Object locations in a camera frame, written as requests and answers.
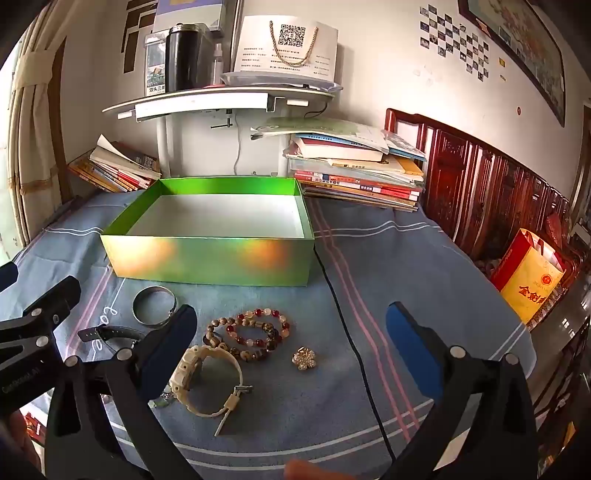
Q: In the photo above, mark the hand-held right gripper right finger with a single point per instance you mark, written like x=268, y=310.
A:
x=408, y=346

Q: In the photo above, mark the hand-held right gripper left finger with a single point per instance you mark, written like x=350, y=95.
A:
x=168, y=355

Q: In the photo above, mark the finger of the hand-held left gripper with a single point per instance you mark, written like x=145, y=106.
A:
x=60, y=295
x=8, y=276

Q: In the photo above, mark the white wristwatch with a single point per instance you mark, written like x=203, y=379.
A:
x=184, y=369

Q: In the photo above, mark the silver bangle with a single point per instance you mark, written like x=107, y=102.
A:
x=147, y=321

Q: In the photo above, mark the black wristwatch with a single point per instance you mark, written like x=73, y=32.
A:
x=115, y=332

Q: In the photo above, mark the shiny green cardboard box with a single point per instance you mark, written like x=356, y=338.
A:
x=207, y=261

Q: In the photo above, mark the gold flower brooch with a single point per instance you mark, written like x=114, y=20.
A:
x=305, y=358

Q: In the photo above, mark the person's right hand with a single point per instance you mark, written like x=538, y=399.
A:
x=307, y=471

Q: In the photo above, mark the blue striped bedsheet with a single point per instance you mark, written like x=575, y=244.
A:
x=392, y=258

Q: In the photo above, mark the yellow and red paper bag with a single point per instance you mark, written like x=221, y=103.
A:
x=526, y=281

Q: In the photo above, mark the small stack of books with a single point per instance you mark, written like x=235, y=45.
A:
x=120, y=170

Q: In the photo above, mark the beige curtain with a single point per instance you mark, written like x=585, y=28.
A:
x=32, y=115

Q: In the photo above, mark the tall stack of books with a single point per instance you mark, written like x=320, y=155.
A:
x=360, y=180

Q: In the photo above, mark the red wooden bench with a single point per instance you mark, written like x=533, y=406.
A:
x=480, y=184

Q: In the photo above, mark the clear leaflet holder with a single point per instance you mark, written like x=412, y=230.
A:
x=156, y=69

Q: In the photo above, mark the black thermos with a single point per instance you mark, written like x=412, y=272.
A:
x=184, y=60

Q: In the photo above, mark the pile of white papers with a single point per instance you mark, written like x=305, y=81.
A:
x=277, y=81

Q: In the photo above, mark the white paper bag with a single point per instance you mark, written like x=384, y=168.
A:
x=286, y=60

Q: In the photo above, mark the dark wall decal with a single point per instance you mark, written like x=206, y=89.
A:
x=134, y=27

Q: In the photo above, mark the wall photo collage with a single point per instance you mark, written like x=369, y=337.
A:
x=457, y=39

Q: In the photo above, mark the framed wall picture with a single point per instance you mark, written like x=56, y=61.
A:
x=521, y=41

